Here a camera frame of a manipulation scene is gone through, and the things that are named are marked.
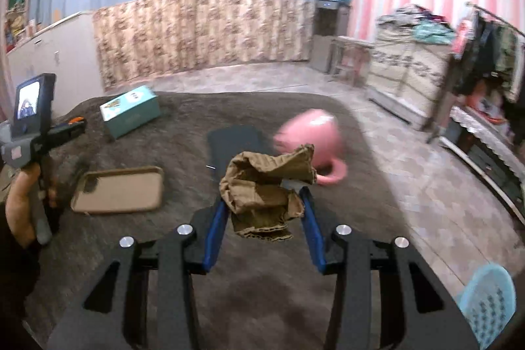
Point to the pile of folded clothes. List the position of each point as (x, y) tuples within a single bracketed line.
[(414, 24)]

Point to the red bag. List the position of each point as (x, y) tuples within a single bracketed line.
[(486, 108)]

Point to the pink stool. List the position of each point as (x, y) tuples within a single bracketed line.
[(352, 54)]

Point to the fabric covered cabinet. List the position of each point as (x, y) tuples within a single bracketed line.
[(406, 71)]

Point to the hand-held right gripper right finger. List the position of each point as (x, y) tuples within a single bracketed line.
[(313, 235)]

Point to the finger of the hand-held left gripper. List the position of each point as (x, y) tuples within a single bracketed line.
[(65, 132)]

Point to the person's left hand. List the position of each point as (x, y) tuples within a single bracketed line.
[(22, 206)]

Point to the black notebook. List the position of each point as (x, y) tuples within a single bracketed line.
[(233, 143)]

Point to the pink mug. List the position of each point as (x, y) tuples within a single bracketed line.
[(311, 136)]

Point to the teal cardboard box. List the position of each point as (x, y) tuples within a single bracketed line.
[(131, 114)]

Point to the low table with lace cloth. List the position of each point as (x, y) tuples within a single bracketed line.
[(484, 136)]

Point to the light blue plastic basket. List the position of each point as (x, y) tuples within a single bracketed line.
[(488, 300)]

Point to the brown tray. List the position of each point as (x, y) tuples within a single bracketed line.
[(119, 190)]

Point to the grey water dispenser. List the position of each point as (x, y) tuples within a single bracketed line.
[(326, 34)]

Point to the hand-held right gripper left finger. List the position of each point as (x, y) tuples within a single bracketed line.
[(215, 235)]

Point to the metal clothes rack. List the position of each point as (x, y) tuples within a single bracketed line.
[(441, 87)]

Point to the brown cardboard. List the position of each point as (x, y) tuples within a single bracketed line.
[(254, 186)]

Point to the row of hanging clothes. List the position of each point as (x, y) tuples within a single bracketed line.
[(492, 50)]

